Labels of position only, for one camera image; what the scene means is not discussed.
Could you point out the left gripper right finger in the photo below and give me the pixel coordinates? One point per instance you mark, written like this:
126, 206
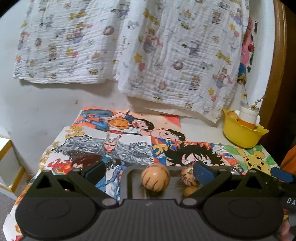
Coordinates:
221, 179

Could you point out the colourful cartoon poster mat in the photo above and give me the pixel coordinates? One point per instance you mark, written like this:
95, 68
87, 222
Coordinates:
122, 138

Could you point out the yellow plastic bowl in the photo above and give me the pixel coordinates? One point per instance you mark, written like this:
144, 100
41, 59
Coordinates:
240, 135

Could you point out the yellow fruit in bowl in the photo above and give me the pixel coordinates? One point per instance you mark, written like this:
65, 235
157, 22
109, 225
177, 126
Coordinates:
233, 115

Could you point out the cartoon print cloth left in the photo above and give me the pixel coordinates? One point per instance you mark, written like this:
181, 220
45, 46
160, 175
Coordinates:
78, 41

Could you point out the winnie pooh drawing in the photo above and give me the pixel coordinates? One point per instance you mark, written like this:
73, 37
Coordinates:
245, 159

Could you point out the colourful cartoon wall drawing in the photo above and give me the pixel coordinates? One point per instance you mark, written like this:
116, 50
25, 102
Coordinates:
247, 53

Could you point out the dry flower twig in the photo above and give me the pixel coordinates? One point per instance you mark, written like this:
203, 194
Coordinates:
252, 96

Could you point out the striped tan melon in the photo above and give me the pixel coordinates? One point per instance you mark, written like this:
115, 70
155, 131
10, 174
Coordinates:
155, 177

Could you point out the wooden door frame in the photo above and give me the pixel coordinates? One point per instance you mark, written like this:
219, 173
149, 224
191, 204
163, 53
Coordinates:
278, 108

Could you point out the white yellow stool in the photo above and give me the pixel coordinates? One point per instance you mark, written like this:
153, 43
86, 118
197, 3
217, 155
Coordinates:
13, 176

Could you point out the cartoon print cloth right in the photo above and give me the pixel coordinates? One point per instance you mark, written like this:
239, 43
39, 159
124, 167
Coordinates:
184, 54

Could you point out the small brown fruit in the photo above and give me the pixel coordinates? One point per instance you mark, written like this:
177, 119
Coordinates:
190, 190

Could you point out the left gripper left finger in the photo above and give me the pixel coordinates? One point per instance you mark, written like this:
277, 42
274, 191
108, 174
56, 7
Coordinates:
76, 183

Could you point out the metal tray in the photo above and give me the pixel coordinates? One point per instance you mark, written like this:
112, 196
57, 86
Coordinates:
131, 186

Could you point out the dark striped round fruit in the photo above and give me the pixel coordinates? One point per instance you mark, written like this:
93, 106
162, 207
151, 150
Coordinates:
187, 176

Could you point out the cartoon print cloth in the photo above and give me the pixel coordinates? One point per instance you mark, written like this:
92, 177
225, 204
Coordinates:
184, 54
78, 41

